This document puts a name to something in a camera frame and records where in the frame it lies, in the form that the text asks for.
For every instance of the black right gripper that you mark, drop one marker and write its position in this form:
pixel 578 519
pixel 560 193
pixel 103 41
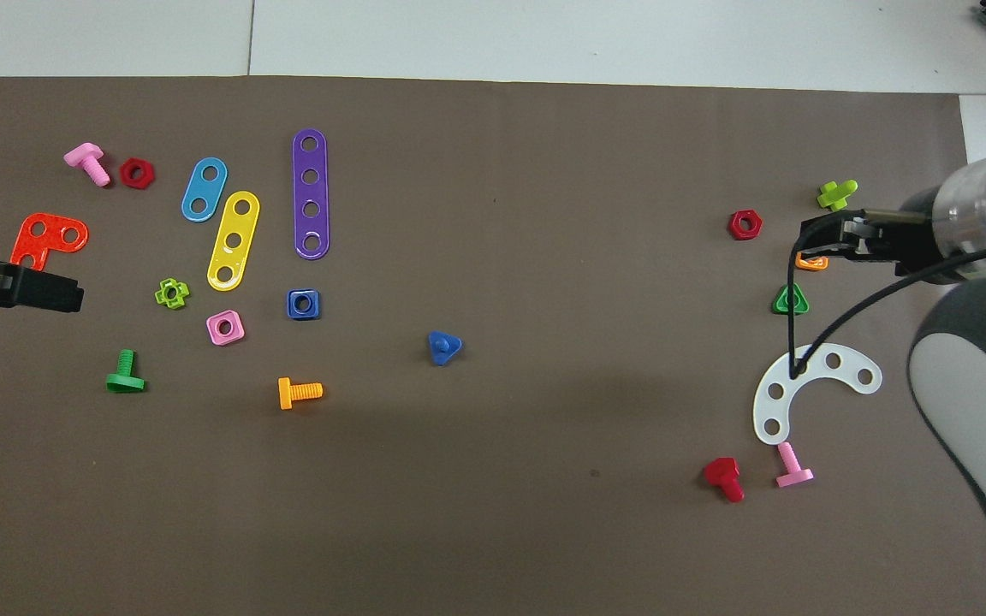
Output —
pixel 878 235

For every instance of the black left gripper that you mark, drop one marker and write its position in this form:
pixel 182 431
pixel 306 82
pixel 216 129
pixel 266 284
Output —
pixel 39 289

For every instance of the blue triangle-head screw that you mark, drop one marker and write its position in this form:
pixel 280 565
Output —
pixel 442 344

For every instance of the lime green cross screw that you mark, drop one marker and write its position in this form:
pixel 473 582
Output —
pixel 835 195

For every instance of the orange square nut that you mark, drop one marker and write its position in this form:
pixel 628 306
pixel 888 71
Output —
pixel 811 265

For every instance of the green plastic screw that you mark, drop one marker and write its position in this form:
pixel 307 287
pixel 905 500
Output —
pixel 125 364

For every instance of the lime green cross nut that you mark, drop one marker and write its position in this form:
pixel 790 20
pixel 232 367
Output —
pixel 161 295

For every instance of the green triangle nut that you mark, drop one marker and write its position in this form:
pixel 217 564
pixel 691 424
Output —
pixel 780 308

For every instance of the pink plastic screw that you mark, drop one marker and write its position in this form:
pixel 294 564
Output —
pixel 86 156
pixel 794 475

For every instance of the red hex nut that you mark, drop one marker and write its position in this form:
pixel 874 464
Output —
pixel 125 174
pixel 733 226

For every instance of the pink square nut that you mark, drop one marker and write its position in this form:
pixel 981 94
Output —
pixel 213 335

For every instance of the blue square nut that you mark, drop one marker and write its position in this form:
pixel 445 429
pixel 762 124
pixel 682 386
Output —
pixel 292 312

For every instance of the red plastic screw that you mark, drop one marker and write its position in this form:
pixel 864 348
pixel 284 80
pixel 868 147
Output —
pixel 722 472

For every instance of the orange plastic screw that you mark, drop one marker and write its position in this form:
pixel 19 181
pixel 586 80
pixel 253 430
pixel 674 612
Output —
pixel 305 392

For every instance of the orange L-shaped plate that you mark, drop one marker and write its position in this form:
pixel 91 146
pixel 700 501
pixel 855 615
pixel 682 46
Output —
pixel 54 231

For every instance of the white curved plate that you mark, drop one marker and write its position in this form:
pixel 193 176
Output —
pixel 816 359

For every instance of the blue two-hole strip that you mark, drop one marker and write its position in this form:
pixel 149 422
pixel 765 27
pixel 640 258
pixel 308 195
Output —
pixel 204 190

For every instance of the yellow three-hole strip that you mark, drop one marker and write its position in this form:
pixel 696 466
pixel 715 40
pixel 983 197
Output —
pixel 238 224

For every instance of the purple four-hole strip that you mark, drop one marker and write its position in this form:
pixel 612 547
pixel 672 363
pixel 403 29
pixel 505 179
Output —
pixel 311 192

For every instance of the brown table mat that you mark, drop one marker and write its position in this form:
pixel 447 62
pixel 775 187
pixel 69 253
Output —
pixel 493 479

